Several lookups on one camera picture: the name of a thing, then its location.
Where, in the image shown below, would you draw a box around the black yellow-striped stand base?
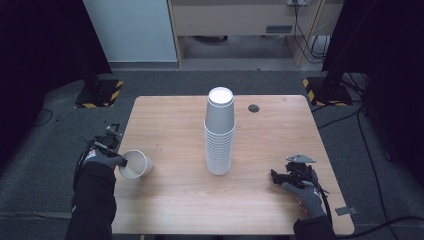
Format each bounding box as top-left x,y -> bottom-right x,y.
74,77 -> 125,110
302,76 -> 354,108

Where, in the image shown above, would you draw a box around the long black floor cable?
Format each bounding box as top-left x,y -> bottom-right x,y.
311,72 -> 424,240

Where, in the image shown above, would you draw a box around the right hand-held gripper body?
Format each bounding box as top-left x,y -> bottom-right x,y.
282,152 -> 318,188

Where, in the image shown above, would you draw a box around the person's left hand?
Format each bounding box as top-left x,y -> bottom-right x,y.
81,147 -> 125,172

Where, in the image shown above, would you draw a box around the thin black floor cable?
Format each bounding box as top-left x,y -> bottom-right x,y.
32,108 -> 55,128

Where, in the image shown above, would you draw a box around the dark curtain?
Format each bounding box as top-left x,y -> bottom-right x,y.
0,0 -> 113,169
321,0 -> 424,188

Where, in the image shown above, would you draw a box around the person's right hand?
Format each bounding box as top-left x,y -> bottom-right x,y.
281,167 -> 330,220

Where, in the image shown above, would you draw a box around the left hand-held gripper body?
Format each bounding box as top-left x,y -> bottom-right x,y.
90,123 -> 123,158

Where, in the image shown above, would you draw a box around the single white paper cup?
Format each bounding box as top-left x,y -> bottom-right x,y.
118,149 -> 154,180

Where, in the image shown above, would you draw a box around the black hanging cables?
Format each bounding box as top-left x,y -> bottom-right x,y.
292,0 -> 332,65

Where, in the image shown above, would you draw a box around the white cabinet panel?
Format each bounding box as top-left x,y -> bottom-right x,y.
82,0 -> 179,64

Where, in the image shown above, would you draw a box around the grey tape piece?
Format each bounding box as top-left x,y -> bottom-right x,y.
334,206 -> 359,217

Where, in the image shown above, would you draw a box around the stack of white paper cups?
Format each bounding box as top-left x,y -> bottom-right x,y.
203,86 -> 237,177

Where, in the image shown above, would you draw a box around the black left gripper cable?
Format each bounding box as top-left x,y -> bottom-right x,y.
73,139 -> 98,192

